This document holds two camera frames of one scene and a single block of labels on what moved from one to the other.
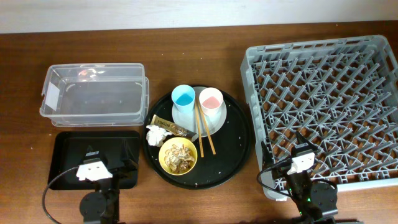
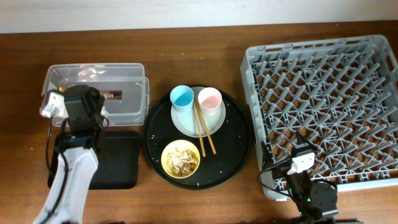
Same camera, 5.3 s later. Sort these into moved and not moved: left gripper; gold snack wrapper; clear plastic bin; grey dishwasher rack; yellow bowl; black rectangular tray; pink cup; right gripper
Moved: gold snack wrapper; yellow bowl; left gripper
Not moved: black rectangular tray; pink cup; right gripper; clear plastic bin; grey dishwasher rack
